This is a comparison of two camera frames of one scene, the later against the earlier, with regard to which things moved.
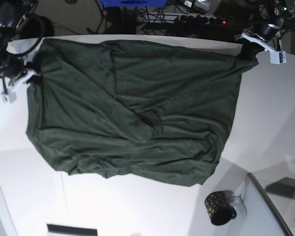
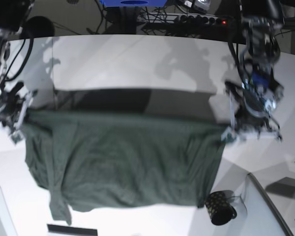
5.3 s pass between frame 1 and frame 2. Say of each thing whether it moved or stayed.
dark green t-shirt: moved
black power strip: stayed
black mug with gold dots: stayed
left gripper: moved
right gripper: moved
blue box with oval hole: stayed
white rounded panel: stayed
